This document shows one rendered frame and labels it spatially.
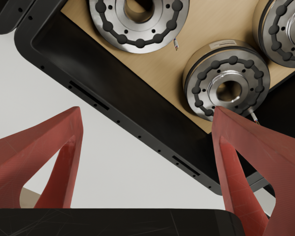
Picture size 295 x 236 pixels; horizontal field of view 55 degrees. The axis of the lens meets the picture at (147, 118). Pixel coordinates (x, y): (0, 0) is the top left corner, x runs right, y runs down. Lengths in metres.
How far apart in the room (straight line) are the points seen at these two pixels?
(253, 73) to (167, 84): 0.11
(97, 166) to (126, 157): 0.07
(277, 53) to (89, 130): 0.39
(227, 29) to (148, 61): 0.10
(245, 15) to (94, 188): 0.52
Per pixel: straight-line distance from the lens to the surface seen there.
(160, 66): 0.37
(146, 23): 0.31
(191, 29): 0.35
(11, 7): 0.26
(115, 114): 0.28
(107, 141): 0.61
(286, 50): 0.36
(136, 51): 0.32
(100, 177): 0.69
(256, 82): 0.36
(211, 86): 0.35
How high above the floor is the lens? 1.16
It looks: 54 degrees down
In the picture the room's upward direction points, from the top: 179 degrees clockwise
